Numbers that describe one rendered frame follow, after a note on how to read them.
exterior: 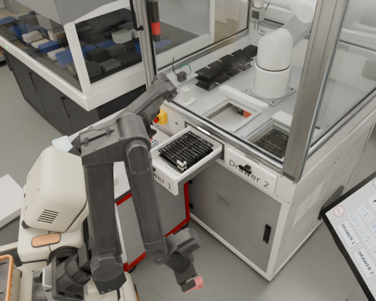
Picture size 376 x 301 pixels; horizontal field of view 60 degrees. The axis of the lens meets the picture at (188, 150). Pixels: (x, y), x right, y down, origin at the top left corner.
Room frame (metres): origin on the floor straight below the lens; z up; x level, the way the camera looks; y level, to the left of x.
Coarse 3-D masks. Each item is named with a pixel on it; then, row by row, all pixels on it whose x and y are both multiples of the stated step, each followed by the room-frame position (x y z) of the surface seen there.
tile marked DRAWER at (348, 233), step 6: (342, 222) 0.68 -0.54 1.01; (348, 222) 0.67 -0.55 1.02; (342, 228) 0.67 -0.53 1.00; (348, 228) 0.65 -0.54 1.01; (342, 234) 0.65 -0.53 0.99; (348, 234) 0.64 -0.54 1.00; (354, 234) 0.63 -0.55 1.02; (348, 240) 0.62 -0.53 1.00; (354, 240) 0.61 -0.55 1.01; (348, 246) 0.60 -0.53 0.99; (354, 246) 0.59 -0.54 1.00
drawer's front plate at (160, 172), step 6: (156, 168) 1.10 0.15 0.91; (162, 168) 1.09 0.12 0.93; (156, 174) 1.11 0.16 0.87; (162, 174) 1.07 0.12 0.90; (168, 174) 1.04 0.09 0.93; (156, 180) 1.11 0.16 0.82; (168, 180) 1.04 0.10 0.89; (174, 180) 1.01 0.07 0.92; (168, 186) 1.04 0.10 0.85; (174, 186) 1.01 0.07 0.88; (174, 192) 1.01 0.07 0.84
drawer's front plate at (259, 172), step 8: (232, 152) 1.17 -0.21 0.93; (232, 160) 1.17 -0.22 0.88; (240, 160) 1.13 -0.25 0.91; (248, 160) 1.11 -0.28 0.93; (232, 168) 1.17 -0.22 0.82; (256, 168) 1.06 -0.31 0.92; (264, 168) 1.05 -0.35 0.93; (256, 176) 1.06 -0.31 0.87; (264, 176) 1.03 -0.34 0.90; (272, 176) 1.00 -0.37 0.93; (256, 184) 1.06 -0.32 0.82; (264, 184) 1.02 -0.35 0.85; (272, 184) 0.99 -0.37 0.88; (272, 192) 0.99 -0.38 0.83
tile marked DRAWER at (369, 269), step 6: (354, 252) 0.57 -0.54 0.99; (360, 252) 0.56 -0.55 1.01; (366, 252) 0.56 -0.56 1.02; (360, 258) 0.55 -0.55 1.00; (366, 258) 0.54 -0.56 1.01; (360, 264) 0.53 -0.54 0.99; (366, 264) 0.52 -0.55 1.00; (372, 264) 0.52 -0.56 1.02; (366, 270) 0.51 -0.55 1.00; (372, 270) 0.50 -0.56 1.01; (366, 276) 0.49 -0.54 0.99; (372, 276) 0.48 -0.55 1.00
